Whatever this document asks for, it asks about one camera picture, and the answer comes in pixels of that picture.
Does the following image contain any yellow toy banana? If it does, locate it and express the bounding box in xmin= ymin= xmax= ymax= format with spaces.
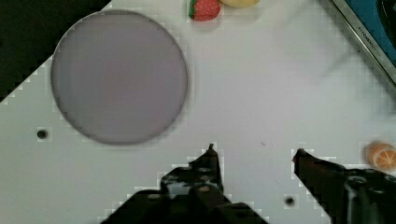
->
xmin=220 ymin=0 xmax=261 ymax=8

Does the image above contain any red toy strawberry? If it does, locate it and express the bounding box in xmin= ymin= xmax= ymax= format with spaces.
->
xmin=188 ymin=0 xmax=220 ymax=21

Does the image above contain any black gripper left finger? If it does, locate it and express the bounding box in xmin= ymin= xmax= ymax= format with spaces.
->
xmin=100 ymin=145 xmax=268 ymax=224

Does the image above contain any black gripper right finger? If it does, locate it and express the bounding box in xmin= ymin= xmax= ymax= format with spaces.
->
xmin=292 ymin=148 xmax=396 ymax=224

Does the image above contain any toy orange slice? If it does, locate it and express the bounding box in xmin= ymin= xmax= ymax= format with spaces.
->
xmin=367 ymin=142 xmax=396 ymax=172

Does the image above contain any black toaster oven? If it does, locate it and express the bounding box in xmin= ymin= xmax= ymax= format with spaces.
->
xmin=328 ymin=0 xmax=396 ymax=84

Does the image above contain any grey round plate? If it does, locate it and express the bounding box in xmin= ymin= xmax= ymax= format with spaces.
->
xmin=50 ymin=9 xmax=189 ymax=145

